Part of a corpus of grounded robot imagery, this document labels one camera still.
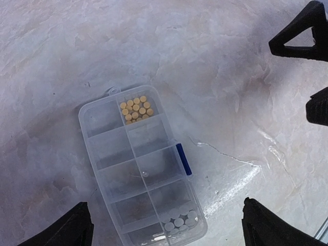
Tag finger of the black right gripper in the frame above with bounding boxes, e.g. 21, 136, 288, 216
269, 1, 327, 62
305, 87, 328, 126

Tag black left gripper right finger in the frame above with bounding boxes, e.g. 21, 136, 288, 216
242, 197, 325, 246

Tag yellow pills in organizer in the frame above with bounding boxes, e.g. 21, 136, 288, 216
118, 95, 155, 125

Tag white pills in organizer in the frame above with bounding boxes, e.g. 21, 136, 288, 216
159, 203, 198, 235

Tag clear plastic pill organizer box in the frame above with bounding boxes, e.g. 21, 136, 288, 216
78, 86, 208, 245

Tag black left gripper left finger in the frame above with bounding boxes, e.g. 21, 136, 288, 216
20, 202, 94, 246

